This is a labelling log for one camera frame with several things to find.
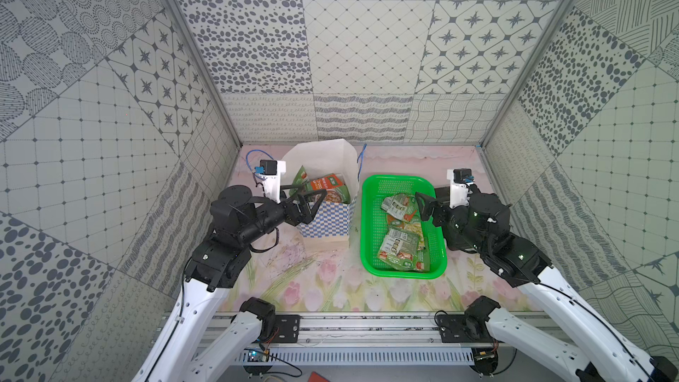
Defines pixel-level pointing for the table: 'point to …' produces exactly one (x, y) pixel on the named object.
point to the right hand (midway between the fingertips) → (432, 195)
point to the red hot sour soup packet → (333, 182)
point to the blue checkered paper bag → (331, 165)
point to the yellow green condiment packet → (300, 179)
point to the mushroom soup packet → (414, 229)
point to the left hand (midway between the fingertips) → (312, 183)
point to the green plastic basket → (375, 190)
